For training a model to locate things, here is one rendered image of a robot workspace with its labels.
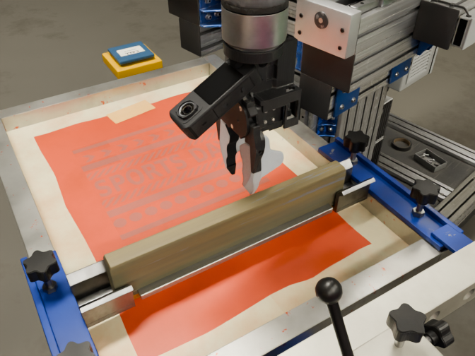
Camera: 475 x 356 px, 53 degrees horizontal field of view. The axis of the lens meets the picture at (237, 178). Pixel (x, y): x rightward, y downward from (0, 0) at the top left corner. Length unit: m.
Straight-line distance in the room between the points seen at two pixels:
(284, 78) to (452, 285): 0.35
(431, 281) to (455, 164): 1.71
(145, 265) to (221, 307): 0.13
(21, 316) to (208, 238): 1.41
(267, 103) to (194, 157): 0.42
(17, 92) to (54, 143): 2.34
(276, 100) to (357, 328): 0.29
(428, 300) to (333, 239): 0.22
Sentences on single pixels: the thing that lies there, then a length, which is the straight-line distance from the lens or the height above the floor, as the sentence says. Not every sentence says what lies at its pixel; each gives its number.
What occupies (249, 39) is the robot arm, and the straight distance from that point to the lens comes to 0.54.
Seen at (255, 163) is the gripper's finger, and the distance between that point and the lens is 0.61.
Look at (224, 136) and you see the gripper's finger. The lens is 0.66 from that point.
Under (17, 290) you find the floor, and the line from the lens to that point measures 2.12.
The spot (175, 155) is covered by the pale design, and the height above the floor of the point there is 0.95.
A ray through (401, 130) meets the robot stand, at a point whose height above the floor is 0.22.
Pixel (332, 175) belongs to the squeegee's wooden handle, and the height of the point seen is 1.06.
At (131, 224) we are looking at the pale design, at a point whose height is 0.95.
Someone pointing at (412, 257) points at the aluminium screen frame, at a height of 0.99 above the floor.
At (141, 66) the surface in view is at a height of 0.95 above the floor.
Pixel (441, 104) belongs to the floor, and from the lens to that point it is 3.24.
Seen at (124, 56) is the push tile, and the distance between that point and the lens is 1.37.
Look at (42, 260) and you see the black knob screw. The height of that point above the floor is 1.06.
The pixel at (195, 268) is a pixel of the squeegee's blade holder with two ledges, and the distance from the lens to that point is 0.72.
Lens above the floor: 1.55
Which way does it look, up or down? 40 degrees down
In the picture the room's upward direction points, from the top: straight up
